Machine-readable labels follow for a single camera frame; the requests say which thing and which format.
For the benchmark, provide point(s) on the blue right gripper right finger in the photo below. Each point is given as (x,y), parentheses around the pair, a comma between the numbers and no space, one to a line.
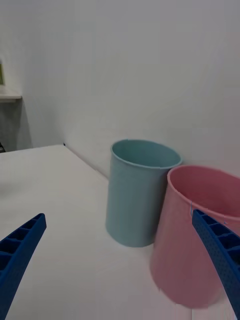
(222,252)

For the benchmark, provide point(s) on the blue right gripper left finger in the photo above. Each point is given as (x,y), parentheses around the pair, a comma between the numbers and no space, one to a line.
(17,255)

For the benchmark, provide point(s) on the pink plastic bin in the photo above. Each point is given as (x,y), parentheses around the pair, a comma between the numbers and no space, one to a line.
(180,250)

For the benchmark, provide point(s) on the pale blue plastic bin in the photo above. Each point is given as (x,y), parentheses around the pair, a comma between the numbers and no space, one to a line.
(132,200)

